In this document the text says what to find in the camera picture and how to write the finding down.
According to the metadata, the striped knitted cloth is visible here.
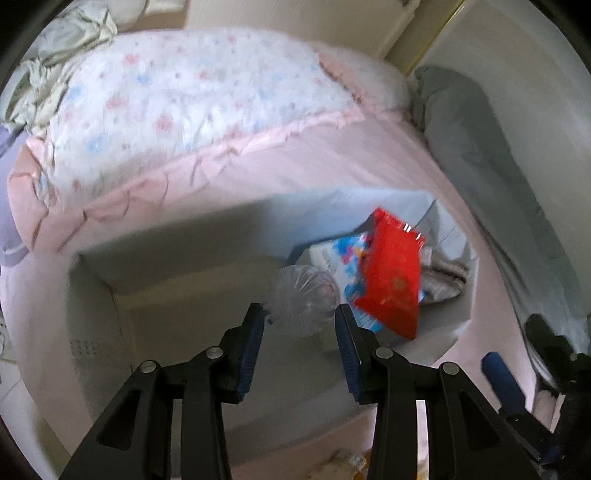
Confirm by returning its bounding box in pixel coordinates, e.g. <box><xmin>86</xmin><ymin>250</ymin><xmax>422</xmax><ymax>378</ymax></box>
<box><xmin>417</xmin><ymin>247</ymin><xmax>472</xmax><ymax>304</ymax></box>

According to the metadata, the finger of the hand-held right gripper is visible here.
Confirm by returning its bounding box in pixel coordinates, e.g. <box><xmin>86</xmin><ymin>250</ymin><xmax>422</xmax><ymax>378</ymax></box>
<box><xmin>481</xmin><ymin>352</ymin><xmax>561</xmax><ymax>469</ymax></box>

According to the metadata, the floral pillow with pink frill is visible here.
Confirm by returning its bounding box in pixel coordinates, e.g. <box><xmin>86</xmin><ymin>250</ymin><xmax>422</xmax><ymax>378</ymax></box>
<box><xmin>8</xmin><ymin>27</ymin><xmax>413</xmax><ymax>254</ymax></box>

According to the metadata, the pink bed sheet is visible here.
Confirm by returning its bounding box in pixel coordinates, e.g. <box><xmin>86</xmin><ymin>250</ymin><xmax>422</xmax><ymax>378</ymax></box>
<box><xmin>0</xmin><ymin>104</ymin><xmax>561</xmax><ymax>480</ymax></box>

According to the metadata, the lilac pillow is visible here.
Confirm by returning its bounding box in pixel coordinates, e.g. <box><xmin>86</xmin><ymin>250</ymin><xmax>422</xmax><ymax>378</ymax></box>
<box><xmin>0</xmin><ymin>124</ymin><xmax>31</xmax><ymax>267</ymax></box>

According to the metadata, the white storage box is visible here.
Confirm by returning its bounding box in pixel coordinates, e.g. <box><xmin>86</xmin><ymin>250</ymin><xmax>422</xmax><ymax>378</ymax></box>
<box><xmin>67</xmin><ymin>187</ymin><xmax>482</xmax><ymax>457</ymax></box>

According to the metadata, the green white patterned cloth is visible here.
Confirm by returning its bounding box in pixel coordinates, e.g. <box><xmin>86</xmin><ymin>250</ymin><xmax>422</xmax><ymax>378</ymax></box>
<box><xmin>4</xmin><ymin>0</ymin><xmax>120</xmax><ymax>132</ymax></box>

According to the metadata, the red snack packet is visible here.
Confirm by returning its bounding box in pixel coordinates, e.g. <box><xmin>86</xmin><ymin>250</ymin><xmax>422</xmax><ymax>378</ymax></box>
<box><xmin>352</xmin><ymin>207</ymin><xmax>426</xmax><ymax>341</ymax></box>

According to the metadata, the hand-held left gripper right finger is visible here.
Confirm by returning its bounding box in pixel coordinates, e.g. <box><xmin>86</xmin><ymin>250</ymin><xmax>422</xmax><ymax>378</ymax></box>
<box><xmin>335</xmin><ymin>304</ymin><xmax>542</xmax><ymax>480</ymax></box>

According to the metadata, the grey blanket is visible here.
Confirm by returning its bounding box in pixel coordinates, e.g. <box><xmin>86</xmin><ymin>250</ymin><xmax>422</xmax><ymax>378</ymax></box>
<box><xmin>410</xmin><ymin>65</ymin><xmax>591</xmax><ymax>386</ymax></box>

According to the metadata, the blue and white packet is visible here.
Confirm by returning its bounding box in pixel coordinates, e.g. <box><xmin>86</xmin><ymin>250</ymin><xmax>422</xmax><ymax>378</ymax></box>
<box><xmin>308</xmin><ymin>232</ymin><xmax>385</xmax><ymax>334</ymax></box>

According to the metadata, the clear plastic bottle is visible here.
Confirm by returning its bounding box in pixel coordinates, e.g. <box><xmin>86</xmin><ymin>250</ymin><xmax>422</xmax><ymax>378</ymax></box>
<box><xmin>267</xmin><ymin>264</ymin><xmax>341</xmax><ymax>334</ymax></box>

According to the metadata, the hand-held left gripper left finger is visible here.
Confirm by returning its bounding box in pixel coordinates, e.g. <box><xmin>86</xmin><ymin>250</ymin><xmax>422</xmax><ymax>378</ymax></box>
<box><xmin>59</xmin><ymin>303</ymin><xmax>267</xmax><ymax>480</ymax></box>

